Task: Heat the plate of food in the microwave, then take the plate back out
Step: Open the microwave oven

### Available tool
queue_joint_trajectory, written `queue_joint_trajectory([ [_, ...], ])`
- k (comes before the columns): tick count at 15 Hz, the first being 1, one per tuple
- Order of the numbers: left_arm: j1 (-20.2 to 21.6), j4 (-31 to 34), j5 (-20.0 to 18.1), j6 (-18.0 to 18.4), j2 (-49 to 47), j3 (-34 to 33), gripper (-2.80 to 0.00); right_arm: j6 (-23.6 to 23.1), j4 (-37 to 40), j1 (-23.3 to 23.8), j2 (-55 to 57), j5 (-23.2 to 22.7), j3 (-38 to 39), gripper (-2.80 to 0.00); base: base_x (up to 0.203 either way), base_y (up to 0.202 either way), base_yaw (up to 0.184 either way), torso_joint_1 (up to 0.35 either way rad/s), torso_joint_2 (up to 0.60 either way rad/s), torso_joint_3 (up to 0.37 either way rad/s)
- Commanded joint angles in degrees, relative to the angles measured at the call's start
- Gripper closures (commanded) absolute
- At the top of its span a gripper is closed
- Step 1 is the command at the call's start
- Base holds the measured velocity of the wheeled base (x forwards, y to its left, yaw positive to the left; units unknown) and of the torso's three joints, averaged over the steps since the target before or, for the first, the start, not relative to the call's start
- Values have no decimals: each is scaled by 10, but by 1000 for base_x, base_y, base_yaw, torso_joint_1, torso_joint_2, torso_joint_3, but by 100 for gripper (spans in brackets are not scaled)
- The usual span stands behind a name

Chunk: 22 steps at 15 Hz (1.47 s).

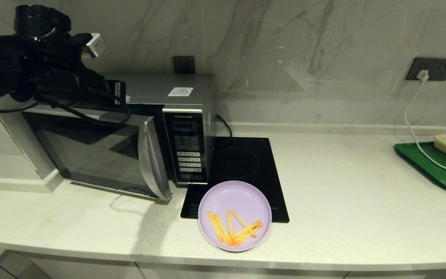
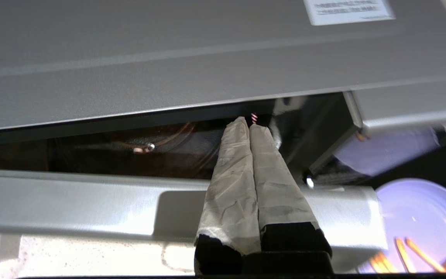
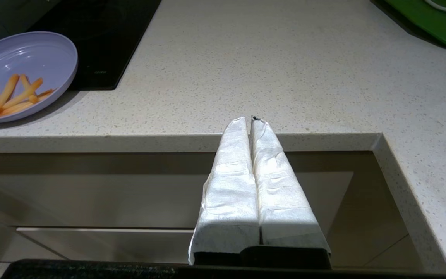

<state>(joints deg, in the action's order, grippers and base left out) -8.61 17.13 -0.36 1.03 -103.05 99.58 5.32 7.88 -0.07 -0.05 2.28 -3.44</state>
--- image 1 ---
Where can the small dark wall outlet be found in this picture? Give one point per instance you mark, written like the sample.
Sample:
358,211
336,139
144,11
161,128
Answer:
184,64

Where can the lilac round plate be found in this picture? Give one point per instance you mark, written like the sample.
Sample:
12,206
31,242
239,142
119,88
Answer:
230,197

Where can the white warning sticker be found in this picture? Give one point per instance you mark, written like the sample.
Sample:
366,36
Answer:
180,92

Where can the black induction cooktop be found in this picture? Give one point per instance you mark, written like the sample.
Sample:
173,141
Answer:
242,162

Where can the green plastic tray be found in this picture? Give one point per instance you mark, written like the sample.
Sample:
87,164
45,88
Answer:
439,180

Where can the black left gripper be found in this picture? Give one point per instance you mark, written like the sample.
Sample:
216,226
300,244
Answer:
99,93

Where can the wide dark wall outlet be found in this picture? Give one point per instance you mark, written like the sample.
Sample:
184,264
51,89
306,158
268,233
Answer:
439,69

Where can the orange french fry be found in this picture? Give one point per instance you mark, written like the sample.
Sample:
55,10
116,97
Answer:
223,230
246,237
230,224
214,226
243,223
248,229

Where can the white power plug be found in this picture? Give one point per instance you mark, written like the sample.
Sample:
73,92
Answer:
423,75

